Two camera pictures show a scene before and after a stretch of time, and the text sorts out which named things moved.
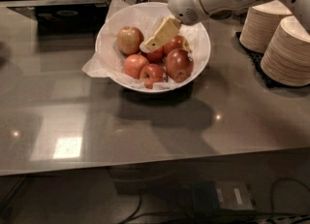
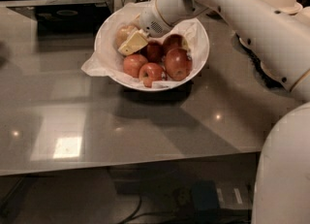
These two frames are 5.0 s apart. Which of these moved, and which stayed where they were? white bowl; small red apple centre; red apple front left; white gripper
Moved: white gripper
Stayed: red apple front left; small red apple centre; white bowl
